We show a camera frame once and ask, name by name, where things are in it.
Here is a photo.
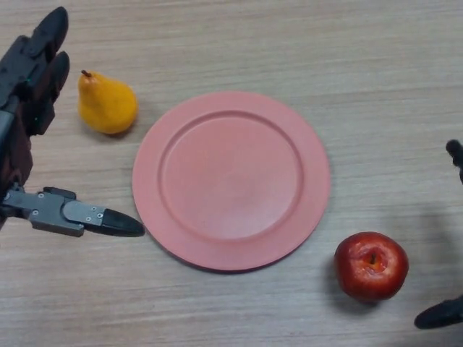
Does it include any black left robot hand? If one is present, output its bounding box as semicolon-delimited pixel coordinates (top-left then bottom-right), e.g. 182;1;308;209
0;6;146;239

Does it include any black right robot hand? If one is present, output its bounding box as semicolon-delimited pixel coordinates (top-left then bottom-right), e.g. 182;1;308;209
414;140;463;330

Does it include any red apple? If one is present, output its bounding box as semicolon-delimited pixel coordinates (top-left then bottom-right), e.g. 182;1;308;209
334;231;410;304

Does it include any pink round plate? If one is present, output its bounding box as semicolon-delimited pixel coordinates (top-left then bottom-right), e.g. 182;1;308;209
132;90;331;273

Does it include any yellow pear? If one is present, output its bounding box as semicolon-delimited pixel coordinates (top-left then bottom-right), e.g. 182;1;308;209
77;69;139;135

